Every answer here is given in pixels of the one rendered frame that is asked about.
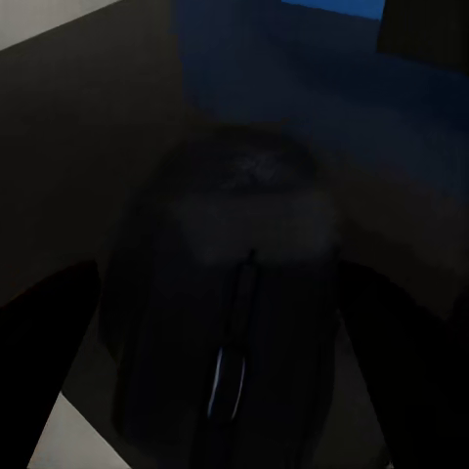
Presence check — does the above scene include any mouse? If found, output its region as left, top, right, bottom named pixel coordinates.
left=97, top=123, right=343, bottom=469

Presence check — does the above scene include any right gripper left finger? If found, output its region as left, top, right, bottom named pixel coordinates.
left=0, top=260, right=103, bottom=469

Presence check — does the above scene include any monitor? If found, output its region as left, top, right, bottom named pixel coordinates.
left=375, top=0, right=469, bottom=73

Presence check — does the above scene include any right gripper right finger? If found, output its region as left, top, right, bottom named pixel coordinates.
left=335, top=260, right=469, bottom=469

